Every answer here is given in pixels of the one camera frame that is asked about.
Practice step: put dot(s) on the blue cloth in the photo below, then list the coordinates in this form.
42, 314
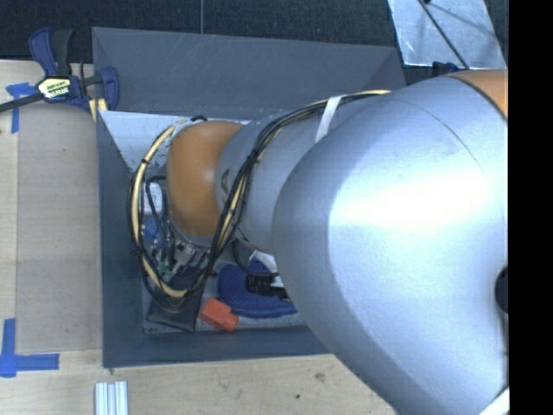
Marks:
235, 292

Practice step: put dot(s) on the black cylinder on white bracket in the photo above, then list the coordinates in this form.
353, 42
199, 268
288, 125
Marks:
259, 283

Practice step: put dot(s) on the pale brown flat board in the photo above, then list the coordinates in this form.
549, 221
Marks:
56, 231

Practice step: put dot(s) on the grey metal bin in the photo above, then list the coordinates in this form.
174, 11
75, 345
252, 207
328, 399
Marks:
242, 72

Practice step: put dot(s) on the orange-red small block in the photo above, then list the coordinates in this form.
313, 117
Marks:
218, 314

